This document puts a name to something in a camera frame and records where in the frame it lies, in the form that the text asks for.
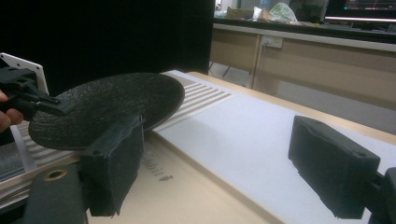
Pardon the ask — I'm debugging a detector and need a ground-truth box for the pale plastic bag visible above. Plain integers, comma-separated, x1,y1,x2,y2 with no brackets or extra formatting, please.
252,2,300,25

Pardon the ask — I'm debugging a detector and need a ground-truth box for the brown cardboard box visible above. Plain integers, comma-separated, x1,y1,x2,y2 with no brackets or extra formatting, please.
226,6,255,21

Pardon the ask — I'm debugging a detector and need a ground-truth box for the black curtain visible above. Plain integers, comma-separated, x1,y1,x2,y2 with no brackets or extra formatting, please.
0,0,217,98

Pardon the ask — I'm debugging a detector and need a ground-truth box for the black round plate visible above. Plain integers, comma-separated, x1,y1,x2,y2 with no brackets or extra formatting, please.
27,72,187,151

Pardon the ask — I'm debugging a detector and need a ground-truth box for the brown striped placemat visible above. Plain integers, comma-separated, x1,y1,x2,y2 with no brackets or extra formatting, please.
10,73,235,175

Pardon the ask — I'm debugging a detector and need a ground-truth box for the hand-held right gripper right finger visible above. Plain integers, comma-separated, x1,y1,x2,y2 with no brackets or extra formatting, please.
288,115,396,224

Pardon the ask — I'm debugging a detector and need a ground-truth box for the dark monitor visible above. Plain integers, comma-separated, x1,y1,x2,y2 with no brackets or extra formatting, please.
323,0,396,23

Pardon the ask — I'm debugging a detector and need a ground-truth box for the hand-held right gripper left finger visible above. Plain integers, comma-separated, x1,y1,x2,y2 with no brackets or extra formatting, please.
22,115,146,224

